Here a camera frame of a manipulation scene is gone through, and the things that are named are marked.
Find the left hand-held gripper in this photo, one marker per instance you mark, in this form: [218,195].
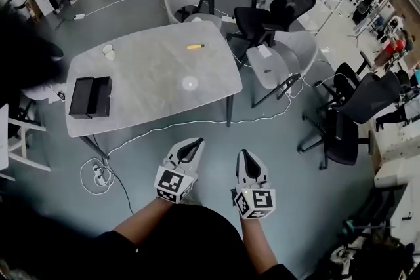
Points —
[170,183]

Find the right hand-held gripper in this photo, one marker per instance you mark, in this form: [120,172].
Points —
[259,201]

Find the yellow screwdriver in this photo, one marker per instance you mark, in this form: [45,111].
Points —
[194,47]

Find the black box container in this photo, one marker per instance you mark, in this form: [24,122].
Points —
[87,96]

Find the person's left forearm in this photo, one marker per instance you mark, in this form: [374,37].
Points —
[144,218]

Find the person's right forearm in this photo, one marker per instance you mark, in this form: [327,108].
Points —
[257,246]

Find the grey marble table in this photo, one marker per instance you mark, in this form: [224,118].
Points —
[154,75]

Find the white power strip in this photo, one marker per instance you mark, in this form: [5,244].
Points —
[99,175]

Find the person's black shirt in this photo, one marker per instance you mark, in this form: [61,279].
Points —
[183,246]

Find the grey shell chair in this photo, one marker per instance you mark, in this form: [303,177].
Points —
[279,69]
[178,1]
[42,93]

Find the black mesh office chair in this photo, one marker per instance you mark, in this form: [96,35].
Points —
[259,23]
[348,128]

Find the white paper sheet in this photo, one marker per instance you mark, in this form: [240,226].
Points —
[264,51]

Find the white patterned cup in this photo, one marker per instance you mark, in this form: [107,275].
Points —
[108,52]

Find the black phone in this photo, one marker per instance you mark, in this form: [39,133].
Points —
[61,95]

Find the white wooden chair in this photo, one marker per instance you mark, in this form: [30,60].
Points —
[23,141]

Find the white power adapter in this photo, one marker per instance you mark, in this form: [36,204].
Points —
[79,16]

